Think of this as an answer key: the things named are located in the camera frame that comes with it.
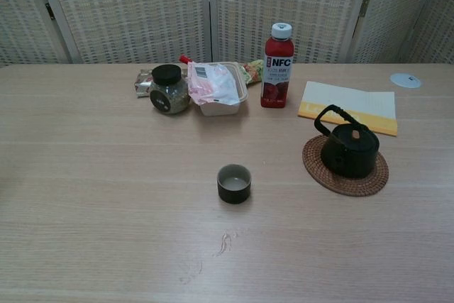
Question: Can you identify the gold red snack packet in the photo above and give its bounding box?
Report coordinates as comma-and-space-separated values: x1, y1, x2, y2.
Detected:
133, 68, 155, 99

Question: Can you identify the glass jar with black lid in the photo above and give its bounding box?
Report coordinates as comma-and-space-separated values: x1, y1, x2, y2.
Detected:
148, 64, 189, 116

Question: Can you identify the pink white plastic pouch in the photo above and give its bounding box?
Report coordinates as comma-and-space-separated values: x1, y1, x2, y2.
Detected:
187, 61, 240, 106

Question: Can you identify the green orange snack packet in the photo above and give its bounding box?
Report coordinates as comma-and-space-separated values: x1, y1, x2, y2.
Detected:
241, 60, 266, 86

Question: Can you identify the black teapot with loop handle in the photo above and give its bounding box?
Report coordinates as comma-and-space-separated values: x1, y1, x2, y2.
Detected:
314, 104, 381, 180

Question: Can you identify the yellow white Lexicon booklet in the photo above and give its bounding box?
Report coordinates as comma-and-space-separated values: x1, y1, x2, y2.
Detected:
297, 80, 399, 138

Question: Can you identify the woven folding screen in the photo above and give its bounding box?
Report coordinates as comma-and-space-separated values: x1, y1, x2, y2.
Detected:
0, 0, 454, 67

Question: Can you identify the red NFC juice bottle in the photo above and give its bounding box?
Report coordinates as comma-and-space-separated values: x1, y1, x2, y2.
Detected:
260, 22, 296, 109

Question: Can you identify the beige plastic food container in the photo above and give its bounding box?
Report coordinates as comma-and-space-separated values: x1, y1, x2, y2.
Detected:
193, 62, 250, 117

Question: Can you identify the round woven rattan coaster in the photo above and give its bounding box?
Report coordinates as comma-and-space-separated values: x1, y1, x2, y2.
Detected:
301, 135, 390, 197

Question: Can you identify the grey round cable grommet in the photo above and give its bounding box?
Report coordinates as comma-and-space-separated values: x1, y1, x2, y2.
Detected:
389, 72, 423, 89

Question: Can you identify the small dark ceramic cup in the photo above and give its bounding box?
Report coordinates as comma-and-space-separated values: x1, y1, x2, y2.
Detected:
216, 163, 253, 205

